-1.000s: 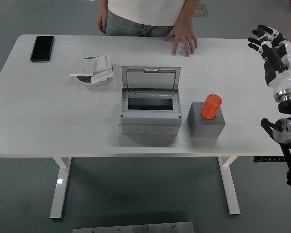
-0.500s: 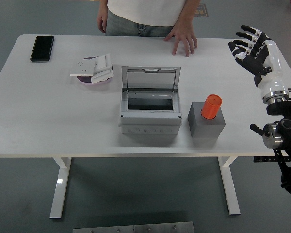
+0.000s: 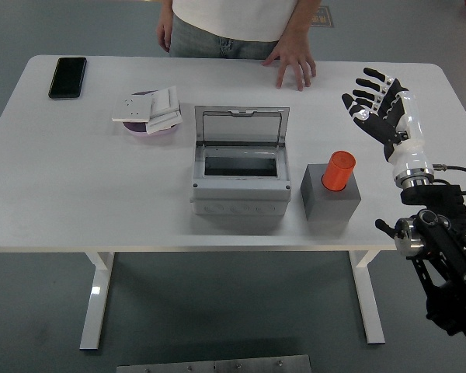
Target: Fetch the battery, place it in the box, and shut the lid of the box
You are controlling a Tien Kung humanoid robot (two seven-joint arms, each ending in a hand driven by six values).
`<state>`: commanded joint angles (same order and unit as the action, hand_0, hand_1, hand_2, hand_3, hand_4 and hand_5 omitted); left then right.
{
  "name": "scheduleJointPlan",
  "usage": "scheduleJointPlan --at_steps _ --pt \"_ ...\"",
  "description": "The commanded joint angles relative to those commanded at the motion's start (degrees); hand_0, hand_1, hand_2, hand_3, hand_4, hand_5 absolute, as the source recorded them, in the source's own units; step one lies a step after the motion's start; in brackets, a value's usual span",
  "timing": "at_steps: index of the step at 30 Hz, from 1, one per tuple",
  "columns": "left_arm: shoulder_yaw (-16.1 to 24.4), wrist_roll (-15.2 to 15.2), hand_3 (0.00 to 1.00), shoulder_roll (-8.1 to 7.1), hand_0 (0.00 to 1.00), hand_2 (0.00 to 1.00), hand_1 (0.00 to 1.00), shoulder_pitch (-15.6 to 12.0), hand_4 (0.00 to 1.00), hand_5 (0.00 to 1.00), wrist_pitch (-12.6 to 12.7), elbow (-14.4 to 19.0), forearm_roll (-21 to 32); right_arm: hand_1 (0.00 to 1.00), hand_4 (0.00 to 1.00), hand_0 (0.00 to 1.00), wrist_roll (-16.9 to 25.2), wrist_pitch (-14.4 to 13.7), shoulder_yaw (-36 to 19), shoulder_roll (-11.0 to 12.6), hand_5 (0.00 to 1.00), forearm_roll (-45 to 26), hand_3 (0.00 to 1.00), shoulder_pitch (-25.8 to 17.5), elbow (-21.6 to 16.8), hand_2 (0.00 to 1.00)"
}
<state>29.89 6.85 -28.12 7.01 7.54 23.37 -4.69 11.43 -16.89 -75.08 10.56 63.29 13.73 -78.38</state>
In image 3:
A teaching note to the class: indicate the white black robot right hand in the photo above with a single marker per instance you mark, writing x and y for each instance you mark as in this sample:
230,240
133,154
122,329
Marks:
407,147

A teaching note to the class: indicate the person's left hand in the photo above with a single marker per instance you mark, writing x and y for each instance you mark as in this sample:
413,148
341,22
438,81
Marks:
293,54

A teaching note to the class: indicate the person's right hand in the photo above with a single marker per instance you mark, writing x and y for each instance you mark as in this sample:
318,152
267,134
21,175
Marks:
163,33

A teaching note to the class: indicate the orange cylindrical battery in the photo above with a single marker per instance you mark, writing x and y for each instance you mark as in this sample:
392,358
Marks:
338,171

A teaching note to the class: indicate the transparent hinged box lid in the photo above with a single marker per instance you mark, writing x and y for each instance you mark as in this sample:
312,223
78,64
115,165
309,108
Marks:
240,124

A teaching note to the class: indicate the grey box cover frame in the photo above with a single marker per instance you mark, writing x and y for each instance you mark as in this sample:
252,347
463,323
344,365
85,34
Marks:
240,182

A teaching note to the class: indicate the grey plastic junction box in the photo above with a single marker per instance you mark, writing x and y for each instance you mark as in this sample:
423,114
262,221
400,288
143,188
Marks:
240,204

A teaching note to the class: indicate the person's left forearm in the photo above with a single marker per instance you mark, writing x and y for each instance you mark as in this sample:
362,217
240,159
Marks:
303,17

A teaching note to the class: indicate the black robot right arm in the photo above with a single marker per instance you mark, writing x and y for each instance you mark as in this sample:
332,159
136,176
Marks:
439,233

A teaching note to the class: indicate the person's right forearm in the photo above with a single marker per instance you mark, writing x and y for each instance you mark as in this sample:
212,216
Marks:
166,9

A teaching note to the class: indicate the brown floor sign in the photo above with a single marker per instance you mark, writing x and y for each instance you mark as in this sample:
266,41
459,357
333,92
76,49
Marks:
323,17

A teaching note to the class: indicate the person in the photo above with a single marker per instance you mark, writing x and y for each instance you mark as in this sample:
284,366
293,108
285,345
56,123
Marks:
233,27

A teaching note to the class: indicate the grey block with round hole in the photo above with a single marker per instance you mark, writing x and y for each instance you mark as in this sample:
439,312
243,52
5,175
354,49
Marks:
330,206

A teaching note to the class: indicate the purple shallow bowl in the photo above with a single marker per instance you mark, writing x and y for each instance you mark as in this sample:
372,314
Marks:
140,132

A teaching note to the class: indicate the black smartphone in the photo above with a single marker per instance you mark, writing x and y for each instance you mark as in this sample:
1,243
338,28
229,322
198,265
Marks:
67,77

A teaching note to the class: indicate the white table leg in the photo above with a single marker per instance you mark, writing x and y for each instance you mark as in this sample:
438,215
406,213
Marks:
369,303
95,303

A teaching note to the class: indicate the grey metal plate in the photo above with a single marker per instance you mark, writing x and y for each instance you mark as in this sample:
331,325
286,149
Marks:
213,365

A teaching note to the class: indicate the white wall switch panel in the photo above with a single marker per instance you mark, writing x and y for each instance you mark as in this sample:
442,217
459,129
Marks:
163,123
165,99

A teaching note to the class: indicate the white wall socket panel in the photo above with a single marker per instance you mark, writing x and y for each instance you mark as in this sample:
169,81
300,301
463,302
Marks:
132,109

